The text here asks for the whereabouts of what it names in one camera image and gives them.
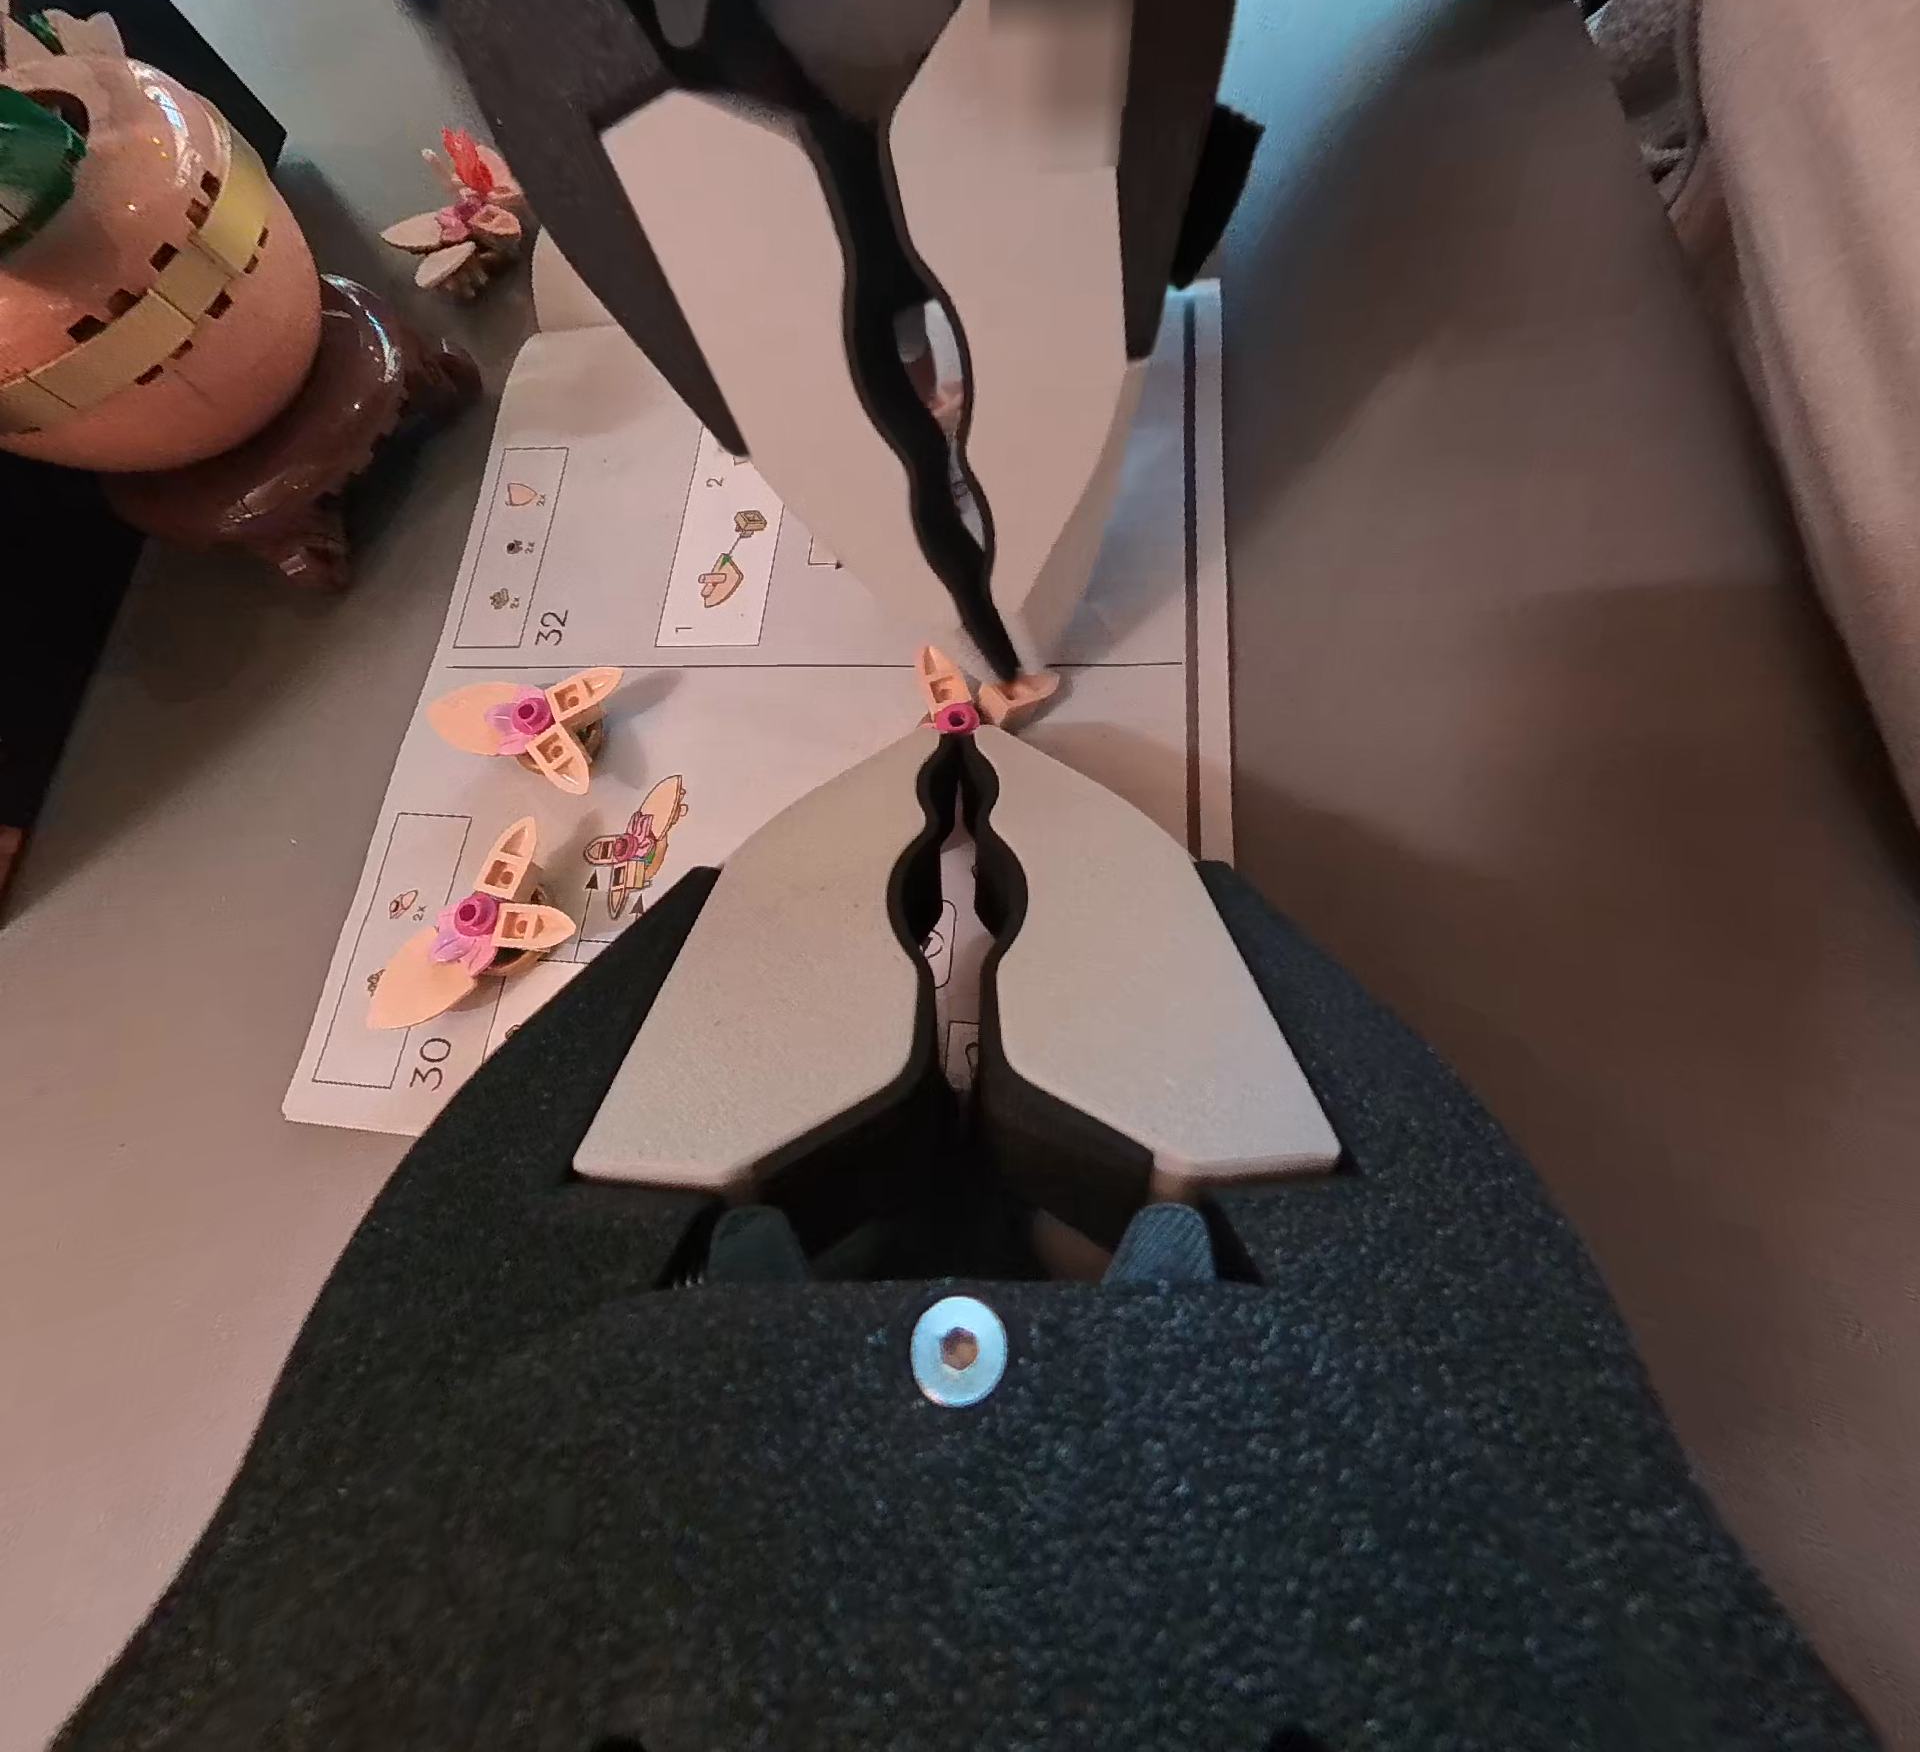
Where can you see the small red brick flower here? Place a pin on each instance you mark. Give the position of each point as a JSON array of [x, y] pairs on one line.
[[464, 230]]

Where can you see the peach pink brick flower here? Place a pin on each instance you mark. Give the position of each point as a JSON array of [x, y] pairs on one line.
[[411, 986], [941, 688], [481, 716]]

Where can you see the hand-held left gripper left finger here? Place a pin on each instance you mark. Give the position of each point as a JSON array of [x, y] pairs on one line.
[[781, 973]]

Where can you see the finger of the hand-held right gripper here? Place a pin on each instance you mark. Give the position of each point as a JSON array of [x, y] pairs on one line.
[[751, 282], [1034, 327]]

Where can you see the pink cream brick pot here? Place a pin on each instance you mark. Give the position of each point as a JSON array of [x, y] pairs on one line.
[[150, 282]]

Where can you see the paper instruction sheet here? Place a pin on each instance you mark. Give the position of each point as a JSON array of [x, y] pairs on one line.
[[720, 732]]

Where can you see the brown glossy brick stand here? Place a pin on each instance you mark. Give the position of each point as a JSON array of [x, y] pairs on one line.
[[359, 371]]

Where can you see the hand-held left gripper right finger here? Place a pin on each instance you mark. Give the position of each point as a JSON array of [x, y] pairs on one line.
[[1139, 986]]

